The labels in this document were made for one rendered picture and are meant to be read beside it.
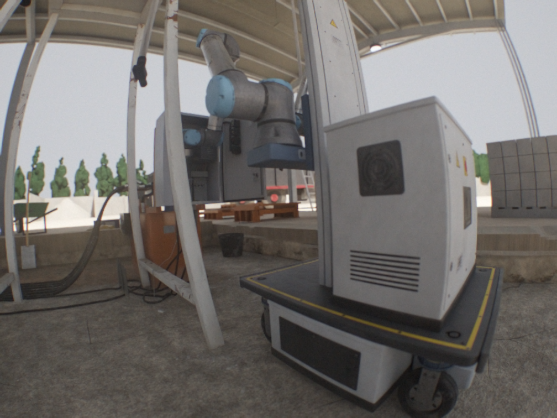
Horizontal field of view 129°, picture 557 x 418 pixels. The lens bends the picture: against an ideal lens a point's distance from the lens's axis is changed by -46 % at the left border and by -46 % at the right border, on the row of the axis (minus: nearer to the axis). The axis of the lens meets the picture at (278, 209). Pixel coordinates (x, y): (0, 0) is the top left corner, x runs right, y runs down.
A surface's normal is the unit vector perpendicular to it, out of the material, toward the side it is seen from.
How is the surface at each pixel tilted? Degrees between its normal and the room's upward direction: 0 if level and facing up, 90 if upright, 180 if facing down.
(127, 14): 90
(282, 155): 90
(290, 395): 0
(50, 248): 90
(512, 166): 90
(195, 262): 81
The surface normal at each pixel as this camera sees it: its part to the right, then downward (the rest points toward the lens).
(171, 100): 0.67, -0.18
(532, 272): -0.66, 0.05
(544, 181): -0.85, 0.06
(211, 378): -0.05, -1.00
